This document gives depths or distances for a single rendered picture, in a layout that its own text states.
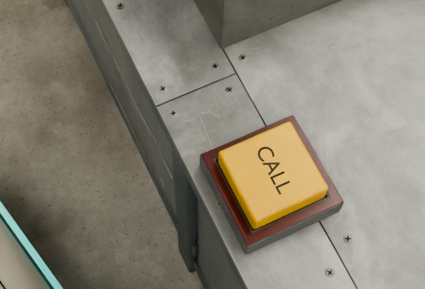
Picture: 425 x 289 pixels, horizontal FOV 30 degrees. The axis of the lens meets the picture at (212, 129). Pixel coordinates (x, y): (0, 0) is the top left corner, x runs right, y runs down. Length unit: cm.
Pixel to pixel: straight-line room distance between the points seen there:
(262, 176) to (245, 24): 14
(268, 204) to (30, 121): 103
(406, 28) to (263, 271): 24
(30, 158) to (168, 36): 88
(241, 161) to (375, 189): 11
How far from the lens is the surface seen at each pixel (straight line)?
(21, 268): 116
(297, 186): 57
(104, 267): 142
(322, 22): 68
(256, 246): 58
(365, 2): 70
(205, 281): 131
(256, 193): 56
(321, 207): 58
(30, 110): 156
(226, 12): 61
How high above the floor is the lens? 136
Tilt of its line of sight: 65 degrees down
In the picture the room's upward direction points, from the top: 2 degrees clockwise
